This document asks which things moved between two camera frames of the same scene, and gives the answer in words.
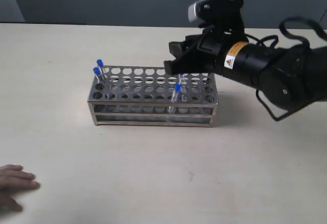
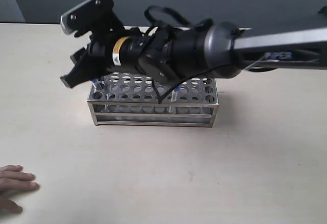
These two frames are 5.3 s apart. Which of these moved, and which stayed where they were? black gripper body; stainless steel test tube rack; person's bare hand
Moved: black gripper body
Stayed: stainless steel test tube rack; person's bare hand
